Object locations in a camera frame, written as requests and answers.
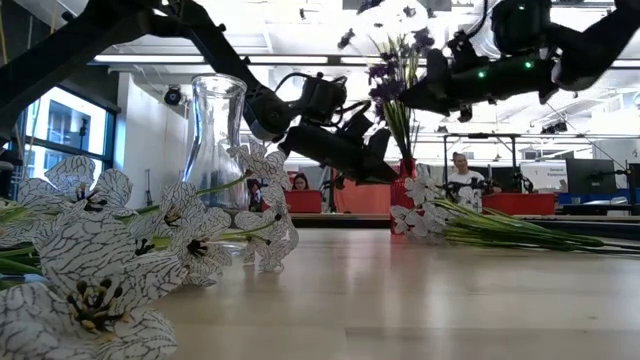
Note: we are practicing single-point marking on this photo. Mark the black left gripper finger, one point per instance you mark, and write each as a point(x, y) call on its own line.
point(380, 175)
point(379, 145)

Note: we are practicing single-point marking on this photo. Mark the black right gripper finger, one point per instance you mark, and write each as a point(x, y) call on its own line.
point(422, 99)

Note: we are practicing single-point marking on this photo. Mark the purple artificial flower bunch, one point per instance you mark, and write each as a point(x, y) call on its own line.
point(400, 125)

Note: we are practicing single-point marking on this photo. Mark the white veined artificial flower bunch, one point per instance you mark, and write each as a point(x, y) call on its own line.
point(500, 230)
point(100, 250)

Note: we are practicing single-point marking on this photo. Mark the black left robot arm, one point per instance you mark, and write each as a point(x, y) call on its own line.
point(75, 45)

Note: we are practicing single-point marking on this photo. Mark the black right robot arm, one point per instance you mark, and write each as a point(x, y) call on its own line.
point(590, 45)

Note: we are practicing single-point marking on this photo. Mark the red vase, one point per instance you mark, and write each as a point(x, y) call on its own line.
point(398, 192)

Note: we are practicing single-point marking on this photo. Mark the clear glass vase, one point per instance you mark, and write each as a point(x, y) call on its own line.
point(215, 125)

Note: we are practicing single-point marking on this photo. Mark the orange cloth panel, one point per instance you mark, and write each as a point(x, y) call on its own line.
point(360, 200)

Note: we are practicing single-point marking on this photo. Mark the person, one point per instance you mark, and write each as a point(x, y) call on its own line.
point(300, 181)
point(462, 172)

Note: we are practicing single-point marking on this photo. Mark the red bin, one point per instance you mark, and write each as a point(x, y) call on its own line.
point(302, 201)
point(520, 203)

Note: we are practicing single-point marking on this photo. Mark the white printed sign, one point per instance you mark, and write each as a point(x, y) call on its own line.
point(550, 176)

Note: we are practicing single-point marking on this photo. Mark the black computer monitor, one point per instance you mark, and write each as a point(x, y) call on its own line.
point(590, 176)

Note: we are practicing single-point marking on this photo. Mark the black framed window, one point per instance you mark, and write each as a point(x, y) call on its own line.
point(65, 125)

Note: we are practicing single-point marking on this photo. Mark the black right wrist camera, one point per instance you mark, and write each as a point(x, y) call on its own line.
point(465, 52)

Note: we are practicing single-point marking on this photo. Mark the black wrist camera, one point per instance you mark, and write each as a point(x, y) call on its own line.
point(322, 97)
point(465, 52)

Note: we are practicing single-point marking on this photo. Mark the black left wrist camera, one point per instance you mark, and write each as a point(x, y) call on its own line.
point(322, 97)

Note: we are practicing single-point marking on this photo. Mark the black aluminium table frame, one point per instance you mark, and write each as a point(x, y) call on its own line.
point(340, 221)

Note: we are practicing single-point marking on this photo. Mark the black ceiling camera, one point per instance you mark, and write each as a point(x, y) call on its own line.
point(172, 95)

